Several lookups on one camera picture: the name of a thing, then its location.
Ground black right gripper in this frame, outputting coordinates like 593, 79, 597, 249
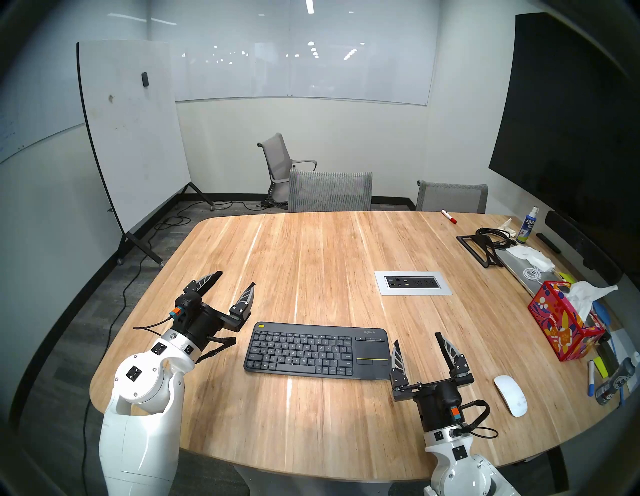
389, 332, 475, 434

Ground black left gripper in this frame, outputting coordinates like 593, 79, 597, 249
170, 271, 256, 364

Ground white wireless mouse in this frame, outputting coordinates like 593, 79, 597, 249
494, 375, 529, 418

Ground silver table power outlet panel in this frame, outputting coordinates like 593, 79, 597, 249
374, 270, 453, 296

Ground silver laptop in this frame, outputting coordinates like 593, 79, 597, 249
495, 247, 563, 298

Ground black laptop stand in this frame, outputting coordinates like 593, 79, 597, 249
456, 234, 506, 269

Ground red floral tissue box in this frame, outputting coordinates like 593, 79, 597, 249
527, 280, 606, 362

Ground wide grey mesh chair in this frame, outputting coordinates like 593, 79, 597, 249
287, 168, 373, 213

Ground grey office chair with armrests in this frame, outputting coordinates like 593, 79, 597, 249
257, 132, 318, 206

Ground grey fabric chair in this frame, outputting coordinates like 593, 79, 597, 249
416, 180, 489, 214

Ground whiteboard cleaner spray bottle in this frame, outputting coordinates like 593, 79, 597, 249
516, 206, 540, 244

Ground rolling whiteboard on black stand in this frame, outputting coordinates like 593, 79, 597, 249
76, 40, 216, 268

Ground grey and black can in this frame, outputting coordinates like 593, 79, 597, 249
595, 357, 636, 406

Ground black video sound bar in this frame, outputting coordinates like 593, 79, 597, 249
544, 210, 623, 286

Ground white paper sheet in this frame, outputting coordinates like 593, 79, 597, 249
607, 327, 638, 371

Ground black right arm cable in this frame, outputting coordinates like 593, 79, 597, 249
452, 399, 499, 440

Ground long black floor cable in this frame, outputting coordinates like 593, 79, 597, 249
81, 214, 192, 483

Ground black wireless keyboard with touchpad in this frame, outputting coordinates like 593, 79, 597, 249
243, 321, 394, 381

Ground coiled black cable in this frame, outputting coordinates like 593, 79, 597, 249
475, 227, 517, 249

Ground wall glass whiteboard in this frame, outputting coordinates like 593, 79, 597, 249
150, 0, 441, 107
0, 10, 86, 165

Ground large black wall screen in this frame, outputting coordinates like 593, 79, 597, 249
488, 12, 640, 271

